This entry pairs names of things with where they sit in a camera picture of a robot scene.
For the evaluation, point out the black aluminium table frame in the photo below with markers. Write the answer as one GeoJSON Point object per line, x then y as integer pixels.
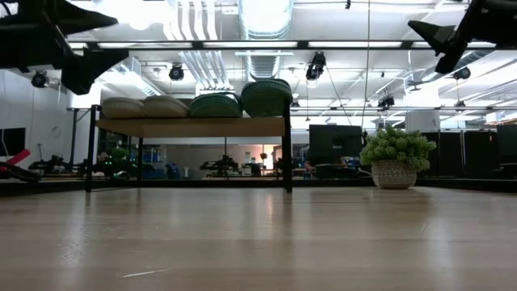
{"type": "Point", "coordinates": [331, 182]}

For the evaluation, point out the wooden shelf with black frame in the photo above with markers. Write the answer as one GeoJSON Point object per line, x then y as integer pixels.
{"type": "Point", "coordinates": [190, 127]}

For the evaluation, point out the black wall screen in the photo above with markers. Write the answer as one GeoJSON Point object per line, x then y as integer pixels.
{"type": "Point", "coordinates": [12, 141]}

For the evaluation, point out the background robot station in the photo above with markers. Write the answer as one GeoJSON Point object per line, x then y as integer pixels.
{"type": "Point", "coordinates": [220, 165]}

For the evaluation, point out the silver ventilation duct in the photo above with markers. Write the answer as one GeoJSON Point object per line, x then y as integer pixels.
{"type": "Point", "coordinates": [264, 24]}

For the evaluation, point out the black partition screen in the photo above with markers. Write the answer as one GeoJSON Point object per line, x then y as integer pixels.
{"type": "Point", "coordinates": [464, 153]}

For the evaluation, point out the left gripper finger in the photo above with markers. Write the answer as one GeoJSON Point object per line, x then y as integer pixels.
{"type": "Point", "coordinates": [89, 68]}
{"type": "Point", "coordinates": [76, 18]}

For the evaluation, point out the red bar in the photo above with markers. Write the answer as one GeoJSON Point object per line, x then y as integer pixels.
{"type": "Point", "coordinates": [16, 157]}

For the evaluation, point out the background black robot arm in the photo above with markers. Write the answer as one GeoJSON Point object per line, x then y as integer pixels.
{"type": "Point", "coordinates": [56, 165]}

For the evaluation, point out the green plant in patterned pot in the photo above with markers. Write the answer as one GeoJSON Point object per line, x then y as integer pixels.
{"type": "Point", "coordinates": [396, 161]}

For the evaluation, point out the black monitor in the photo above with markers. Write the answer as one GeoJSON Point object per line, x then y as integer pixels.
{"type": "Point", "coordinates": [335, 149]}

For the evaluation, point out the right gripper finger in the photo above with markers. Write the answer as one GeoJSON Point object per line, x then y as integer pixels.
{"type": "Point", "coordinates": [442, 38]}
{"type": "Point", "coordinates": [452, 56]}

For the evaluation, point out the green rubber slide sandal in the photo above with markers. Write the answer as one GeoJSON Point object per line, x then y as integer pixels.
{"type": "Point", "coordinates": [266, 99]}
{"type": "Point", "coordinates": [216, 106]}

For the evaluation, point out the overhead frame light bar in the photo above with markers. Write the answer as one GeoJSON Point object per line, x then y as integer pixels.
{"type": "Point", "coordinates": [355, 44]}

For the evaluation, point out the black ceiling spotlight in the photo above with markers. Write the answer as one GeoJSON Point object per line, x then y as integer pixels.
{"type": "Point", "coordinates": [461, 72]}
{"type": "Point", "coordinates": [39, 79]}
{"type": "Point", "coordinates": [176, 72]}
{"type": "Point", "coordinates": [316, 64]}

